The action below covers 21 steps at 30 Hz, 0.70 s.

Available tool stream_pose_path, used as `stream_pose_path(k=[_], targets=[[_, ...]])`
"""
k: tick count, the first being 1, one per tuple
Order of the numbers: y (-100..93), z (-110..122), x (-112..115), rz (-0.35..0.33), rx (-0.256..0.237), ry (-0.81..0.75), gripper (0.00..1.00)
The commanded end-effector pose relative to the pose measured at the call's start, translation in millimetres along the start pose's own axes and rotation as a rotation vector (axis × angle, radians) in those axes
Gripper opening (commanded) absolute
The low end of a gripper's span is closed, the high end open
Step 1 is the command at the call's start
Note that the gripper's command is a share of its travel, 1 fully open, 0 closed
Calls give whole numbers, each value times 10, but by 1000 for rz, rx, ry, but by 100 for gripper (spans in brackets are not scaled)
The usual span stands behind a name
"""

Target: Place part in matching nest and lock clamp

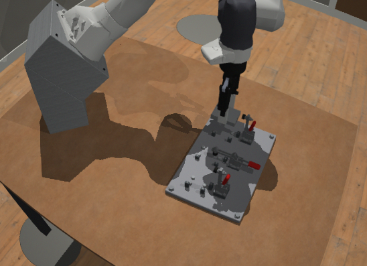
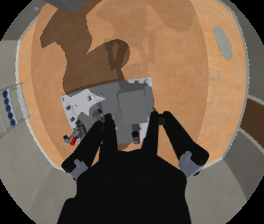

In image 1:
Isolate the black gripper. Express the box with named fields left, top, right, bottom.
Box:
left=217, top=61, right=247, bottom=124

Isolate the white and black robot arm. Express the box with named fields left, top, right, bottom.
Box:
left=57, top=0, right=285, bottom=65

